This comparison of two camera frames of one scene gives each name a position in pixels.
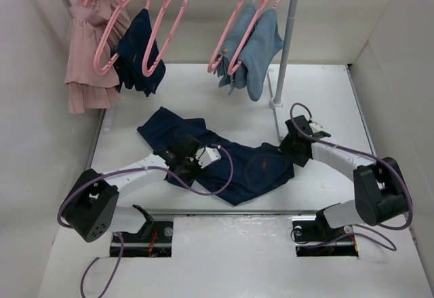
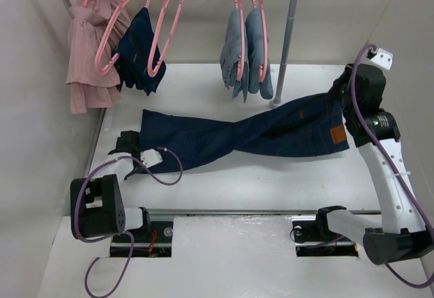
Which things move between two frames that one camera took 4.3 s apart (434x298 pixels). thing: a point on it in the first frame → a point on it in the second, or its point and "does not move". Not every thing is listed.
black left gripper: x=195 y=172 → x=142 y=167
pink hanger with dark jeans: x=122 y=3 does not move
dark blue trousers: x=233 y=172 → x=170 y=140
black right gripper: x=300 y=159 → x=334 y=91
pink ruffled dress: x=89 y=18 does not move
